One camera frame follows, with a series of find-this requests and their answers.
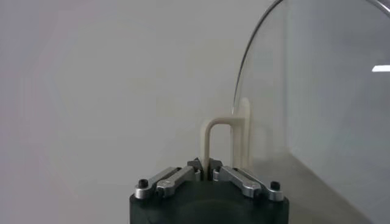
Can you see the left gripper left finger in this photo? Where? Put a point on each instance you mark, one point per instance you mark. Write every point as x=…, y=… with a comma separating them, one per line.
x=173, y=179

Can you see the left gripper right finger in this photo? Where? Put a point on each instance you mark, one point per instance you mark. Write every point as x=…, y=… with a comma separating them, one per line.
x=243, y=182

